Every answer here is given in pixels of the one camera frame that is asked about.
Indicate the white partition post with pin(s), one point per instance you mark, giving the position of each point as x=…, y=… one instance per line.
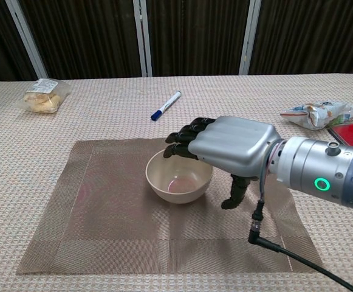
x=249, y=36
x=27, y=39
x=142, y=39

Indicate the brown woven placemat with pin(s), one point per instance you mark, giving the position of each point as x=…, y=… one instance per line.
x=88, y=213

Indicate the crumpled white blue snack packet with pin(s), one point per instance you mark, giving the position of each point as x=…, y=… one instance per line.
x=313, y=117

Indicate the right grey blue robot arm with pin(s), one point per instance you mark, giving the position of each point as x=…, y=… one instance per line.
x=316, y=164

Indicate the red ink pad case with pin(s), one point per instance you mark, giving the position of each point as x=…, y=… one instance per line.
x=352, y=132

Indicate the white marker pen blue cap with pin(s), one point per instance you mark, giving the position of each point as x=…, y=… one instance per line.
x=166, y=106

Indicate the small beige bowl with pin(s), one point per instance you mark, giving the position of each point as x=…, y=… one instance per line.
x=164, y=188

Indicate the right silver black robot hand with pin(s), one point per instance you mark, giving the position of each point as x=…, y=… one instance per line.
x=237, y=143

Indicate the clear bag of pastries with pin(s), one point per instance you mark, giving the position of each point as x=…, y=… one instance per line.
x=42, y=102

